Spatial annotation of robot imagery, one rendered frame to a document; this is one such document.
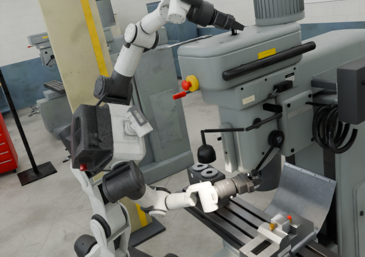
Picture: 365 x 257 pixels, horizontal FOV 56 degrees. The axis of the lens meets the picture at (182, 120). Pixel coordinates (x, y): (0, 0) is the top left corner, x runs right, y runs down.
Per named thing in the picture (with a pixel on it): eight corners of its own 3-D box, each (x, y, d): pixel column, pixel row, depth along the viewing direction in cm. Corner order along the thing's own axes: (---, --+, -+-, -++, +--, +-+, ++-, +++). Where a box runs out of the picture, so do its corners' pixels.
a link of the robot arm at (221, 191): (224, 180, 147) (200, 189, 144) (231, 205, 147) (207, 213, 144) (215, 179, 158) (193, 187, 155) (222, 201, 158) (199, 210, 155)
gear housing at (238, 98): (240, 112, 126) (236, 87, 122) (201, 102, 146) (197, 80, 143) (301, 86, 141) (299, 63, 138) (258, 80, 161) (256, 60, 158)
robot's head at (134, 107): (133, 132, 142) (137, 127, 135) (123, 115, 143) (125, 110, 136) (146, 125, 145) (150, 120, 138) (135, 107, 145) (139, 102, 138)
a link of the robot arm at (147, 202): (145, 217, 164) (124, 205, 145) (148, 191, 170) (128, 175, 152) (168, 217, 160) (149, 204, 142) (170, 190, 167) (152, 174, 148)
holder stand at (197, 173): (211, 213, 184) (205, 180, 177) (192, 195, 203) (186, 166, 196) (230, 204, 188) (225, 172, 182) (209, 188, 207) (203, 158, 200)
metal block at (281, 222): (282, 236, 147) (281, 225, 144) (271, 230, 151) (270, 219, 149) (290, 230, 149) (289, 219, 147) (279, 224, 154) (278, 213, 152)
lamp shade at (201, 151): (195, 163, 132) (193, 149, 130) (201, 155, 138) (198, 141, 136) (213, 163, 129) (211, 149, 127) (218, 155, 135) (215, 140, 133)
